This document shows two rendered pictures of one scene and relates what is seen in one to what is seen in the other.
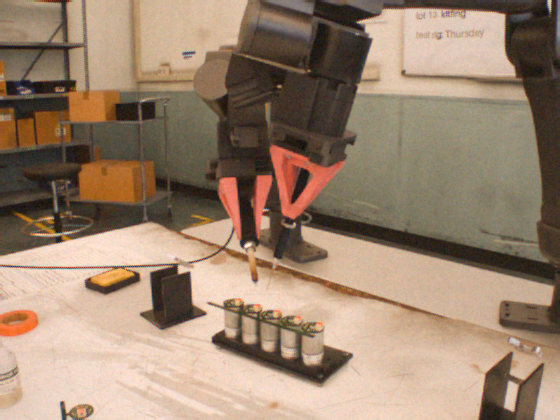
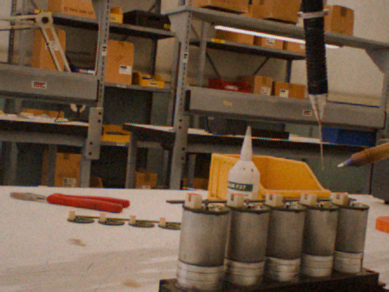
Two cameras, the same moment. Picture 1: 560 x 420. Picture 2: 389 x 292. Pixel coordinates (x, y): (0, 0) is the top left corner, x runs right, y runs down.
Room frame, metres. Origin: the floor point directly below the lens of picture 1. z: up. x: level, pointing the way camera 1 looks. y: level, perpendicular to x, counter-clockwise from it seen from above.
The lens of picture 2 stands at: (0.60, -0.32, 0.86)
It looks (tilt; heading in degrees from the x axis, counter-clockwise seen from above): 4 degrees down; 109
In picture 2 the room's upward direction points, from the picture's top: 5 degrees clockwise
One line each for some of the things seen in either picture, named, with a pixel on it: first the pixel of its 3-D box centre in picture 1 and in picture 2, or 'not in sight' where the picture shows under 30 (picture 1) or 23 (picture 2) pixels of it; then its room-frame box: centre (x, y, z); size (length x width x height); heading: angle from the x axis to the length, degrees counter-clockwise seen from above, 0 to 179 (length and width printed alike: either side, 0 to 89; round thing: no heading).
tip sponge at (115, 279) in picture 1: (112, 279); not in sight; (0.78, 0.29, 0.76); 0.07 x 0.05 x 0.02; 148
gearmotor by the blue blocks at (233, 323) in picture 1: (234, 321); (344, 242); (0.57, 0.06, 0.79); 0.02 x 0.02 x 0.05
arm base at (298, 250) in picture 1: (285, 226); not in sight; (0.99, 0.00, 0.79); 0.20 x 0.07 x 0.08; 33
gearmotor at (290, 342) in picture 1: (291, 340); (242, 249); (0.53, -0.01, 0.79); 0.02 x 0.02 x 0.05
